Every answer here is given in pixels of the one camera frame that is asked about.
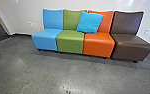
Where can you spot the green sofa seat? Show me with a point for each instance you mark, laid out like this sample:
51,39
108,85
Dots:
70,41

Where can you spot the orange sofa seat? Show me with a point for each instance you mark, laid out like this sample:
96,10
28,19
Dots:
98,45

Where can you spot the brown sofa seat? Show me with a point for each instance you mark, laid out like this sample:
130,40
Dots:
131,48

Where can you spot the blue sofa seat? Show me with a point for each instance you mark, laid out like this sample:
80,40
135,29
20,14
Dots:
46,38

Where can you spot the blue cushion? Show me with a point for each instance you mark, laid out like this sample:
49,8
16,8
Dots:
89,22

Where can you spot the white wall outlet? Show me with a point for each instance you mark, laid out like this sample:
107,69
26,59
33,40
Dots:
31,24
147,32

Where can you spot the dark door frame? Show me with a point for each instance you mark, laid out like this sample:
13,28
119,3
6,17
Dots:
4,20

